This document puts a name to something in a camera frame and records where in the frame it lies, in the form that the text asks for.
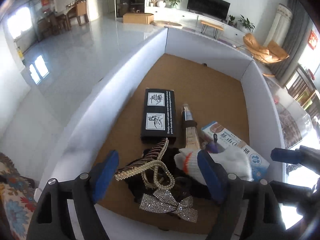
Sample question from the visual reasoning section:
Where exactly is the white media console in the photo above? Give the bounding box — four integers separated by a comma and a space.
144, 7, 245, 44

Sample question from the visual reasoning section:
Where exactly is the green potted plant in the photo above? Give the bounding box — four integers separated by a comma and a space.
164, 0, 183, 8

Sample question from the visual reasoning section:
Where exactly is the white cardboard storage box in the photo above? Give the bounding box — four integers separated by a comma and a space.
37, 26, 286, 240

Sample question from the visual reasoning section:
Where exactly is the white knit glove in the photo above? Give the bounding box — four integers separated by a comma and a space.
174, 146, 253, 185

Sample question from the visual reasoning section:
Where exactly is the gold tube cosmetic bottle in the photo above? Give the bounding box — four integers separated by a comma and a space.
182, 103, 201, 150

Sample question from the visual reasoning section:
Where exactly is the wooden dining chair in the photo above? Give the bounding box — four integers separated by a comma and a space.
286, 65, 319, 118

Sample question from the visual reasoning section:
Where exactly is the black rectangular box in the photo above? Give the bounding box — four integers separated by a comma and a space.
140, 88, 177, 145

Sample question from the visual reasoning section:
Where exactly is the wooden bench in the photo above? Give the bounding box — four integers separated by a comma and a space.
200, 20, 224, 39

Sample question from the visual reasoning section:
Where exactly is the black television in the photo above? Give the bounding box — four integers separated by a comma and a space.
187, 0, 230, 20

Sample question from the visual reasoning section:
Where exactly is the brown cardboard box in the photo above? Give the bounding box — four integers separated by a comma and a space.
123, 13, 154, 24

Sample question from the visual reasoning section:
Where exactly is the blue white medicine box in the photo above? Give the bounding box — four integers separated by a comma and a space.
201, 121, 270, 181

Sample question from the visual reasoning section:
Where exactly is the orange lounge chair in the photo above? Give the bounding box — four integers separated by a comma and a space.
243, 33, 290, 64

